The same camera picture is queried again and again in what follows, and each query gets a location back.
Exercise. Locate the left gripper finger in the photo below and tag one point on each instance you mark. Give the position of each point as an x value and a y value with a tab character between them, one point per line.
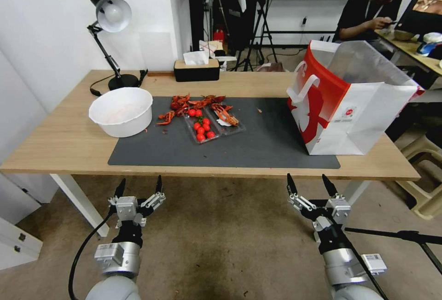
114	200
153	200

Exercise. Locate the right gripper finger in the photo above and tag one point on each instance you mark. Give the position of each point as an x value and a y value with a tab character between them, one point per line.
300	203
331	191

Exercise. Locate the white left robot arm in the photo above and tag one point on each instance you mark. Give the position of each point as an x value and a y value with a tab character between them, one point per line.
114	288

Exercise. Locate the red white delivery bag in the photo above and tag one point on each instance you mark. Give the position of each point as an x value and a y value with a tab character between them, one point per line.
348	123

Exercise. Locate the clear disposable takeout box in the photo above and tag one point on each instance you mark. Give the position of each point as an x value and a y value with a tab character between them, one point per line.
226	130

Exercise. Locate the black tissue box wooden lid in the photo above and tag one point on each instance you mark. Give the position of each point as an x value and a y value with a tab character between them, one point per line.
197	72

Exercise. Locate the cardboard box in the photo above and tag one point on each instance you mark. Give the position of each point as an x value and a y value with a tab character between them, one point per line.
212	48

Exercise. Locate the white table leg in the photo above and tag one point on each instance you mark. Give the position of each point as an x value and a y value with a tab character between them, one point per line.
81	203
357	193

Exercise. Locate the dark grey table mat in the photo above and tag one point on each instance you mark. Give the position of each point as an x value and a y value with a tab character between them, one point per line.
262	141

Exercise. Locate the black stand rod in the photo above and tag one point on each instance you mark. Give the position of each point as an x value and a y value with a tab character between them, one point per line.
407	236

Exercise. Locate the red crawfish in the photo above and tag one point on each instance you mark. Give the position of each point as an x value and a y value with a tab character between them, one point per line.
167	117
180	101
226	115
209	99

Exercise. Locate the white plastic bowl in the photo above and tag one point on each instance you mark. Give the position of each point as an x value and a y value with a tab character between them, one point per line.
121	113

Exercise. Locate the beige plastic stool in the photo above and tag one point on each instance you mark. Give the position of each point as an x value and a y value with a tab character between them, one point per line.
424	182

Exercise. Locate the white cabinet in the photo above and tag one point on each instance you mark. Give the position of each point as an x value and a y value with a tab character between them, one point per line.
17	217

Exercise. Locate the white tissue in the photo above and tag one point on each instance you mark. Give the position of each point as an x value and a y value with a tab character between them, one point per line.
196	58

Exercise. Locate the wooden desk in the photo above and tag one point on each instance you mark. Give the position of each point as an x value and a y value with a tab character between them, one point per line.
411	49

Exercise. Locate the metal bowl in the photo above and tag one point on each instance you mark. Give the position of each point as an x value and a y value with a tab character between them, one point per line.
404	35

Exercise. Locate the white blue cap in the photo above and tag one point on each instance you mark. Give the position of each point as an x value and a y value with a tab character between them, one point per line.
430	44

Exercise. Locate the red fire extinguisher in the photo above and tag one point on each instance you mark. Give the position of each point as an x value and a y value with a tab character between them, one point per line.
218	34

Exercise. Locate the black tripod stand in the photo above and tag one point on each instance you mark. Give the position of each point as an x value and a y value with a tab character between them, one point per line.
262	27

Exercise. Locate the black phone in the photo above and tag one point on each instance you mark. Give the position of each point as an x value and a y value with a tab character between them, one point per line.
393	22

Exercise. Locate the person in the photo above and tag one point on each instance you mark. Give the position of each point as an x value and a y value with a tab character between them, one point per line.
366	6

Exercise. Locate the black desk lamp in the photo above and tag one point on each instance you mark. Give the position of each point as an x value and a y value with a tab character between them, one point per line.
114	11

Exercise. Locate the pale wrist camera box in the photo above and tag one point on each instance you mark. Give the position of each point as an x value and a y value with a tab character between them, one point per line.
339	210
126	209

